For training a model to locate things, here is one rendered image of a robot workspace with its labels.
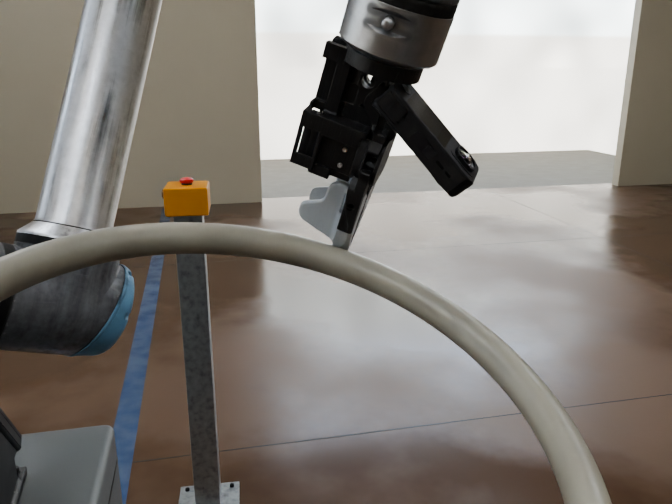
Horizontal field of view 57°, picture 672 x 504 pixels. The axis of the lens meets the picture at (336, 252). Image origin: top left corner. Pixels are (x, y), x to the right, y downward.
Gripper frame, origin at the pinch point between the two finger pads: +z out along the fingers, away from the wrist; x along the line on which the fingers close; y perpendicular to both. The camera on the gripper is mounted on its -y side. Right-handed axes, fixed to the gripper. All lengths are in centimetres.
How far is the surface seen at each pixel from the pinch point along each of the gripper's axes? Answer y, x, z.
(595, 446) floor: -103, -141, 123
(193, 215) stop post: 51, -85, 59
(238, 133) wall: 196, -526, 228
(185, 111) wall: 249, -506, 218
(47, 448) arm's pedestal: 32, 1, 51
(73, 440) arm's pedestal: 30, -2, 50
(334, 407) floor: -5, -141, 158
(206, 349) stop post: 37, -80, 97
